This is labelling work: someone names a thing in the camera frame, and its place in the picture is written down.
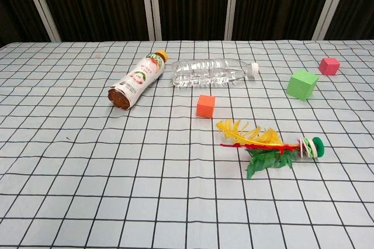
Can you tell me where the pink foam cube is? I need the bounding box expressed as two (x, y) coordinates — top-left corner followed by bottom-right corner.
(318, 57), (341, 76)

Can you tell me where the orange foam cube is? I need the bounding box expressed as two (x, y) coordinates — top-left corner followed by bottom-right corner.
(196, 95), (216, 119)

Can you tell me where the colourful feather shuttlecock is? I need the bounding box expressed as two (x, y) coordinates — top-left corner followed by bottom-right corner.
(216, 119), (325, 180)

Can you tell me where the clear plastic water bottle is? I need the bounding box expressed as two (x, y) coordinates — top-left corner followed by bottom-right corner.
(171, 58), (260, 88)

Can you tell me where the white partition frame post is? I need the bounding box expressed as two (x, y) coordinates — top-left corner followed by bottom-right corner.
(224, 0), (241, 40)
(312, 0), (351, 40)
(139, 0), (163, 42)
(19, 0), (62, 43)

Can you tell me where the green foam cube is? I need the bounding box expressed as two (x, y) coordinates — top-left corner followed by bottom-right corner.
(286, 68), (320, 102)

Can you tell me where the tea bottle with yellow cap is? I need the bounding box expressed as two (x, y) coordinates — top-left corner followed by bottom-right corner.
(108, 50), (169, 112)

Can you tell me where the white checked tablecloth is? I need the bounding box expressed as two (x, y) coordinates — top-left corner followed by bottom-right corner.
(0, 39), (374, 249)

